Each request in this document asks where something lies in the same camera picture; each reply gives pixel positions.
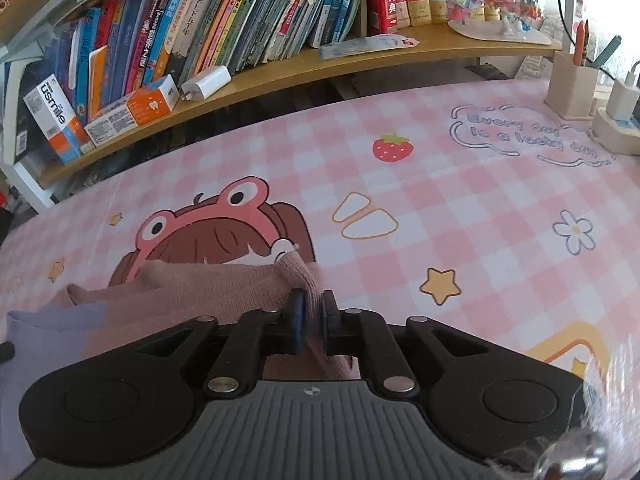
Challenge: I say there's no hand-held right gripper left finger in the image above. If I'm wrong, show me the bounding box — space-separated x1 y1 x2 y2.
132 287 307 398

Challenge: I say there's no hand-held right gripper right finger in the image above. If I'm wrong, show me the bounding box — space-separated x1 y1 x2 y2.
321 290 493 398

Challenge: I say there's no purple and pink sweater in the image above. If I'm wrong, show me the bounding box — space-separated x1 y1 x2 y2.
0 250 363 480

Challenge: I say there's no pink checked cartoon tablecloth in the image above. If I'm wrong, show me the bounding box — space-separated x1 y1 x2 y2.
0 77 640 480

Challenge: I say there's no tall orange and white box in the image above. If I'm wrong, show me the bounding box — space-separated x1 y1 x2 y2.
23 74 83 165

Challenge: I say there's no white and wood bookshelf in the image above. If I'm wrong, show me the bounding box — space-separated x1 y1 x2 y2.
0 0 640 211

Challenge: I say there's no white charger adapter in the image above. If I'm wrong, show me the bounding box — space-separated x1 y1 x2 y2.
180 65 232 102

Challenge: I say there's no long orange and white box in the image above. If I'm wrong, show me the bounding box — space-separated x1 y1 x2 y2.
84 75 180 148

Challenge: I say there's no pale blue flat packet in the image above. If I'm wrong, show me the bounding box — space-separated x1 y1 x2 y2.
319 32 418 61

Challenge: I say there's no clear plastic wrap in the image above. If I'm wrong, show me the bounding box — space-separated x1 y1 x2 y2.
534 345 640 480

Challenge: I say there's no row of colourful books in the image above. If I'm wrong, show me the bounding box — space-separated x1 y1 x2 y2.
0 0 449 161

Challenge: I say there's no beige pen holder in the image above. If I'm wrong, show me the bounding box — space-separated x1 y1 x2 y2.
545 50 601 120

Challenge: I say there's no white power strip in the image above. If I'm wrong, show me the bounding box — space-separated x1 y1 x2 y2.
592 107 640 156

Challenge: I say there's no white plug-in charger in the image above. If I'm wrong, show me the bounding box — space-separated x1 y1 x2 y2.
606 60 640 121

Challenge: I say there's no teal pen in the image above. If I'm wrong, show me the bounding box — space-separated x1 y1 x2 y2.
590 35 623 68

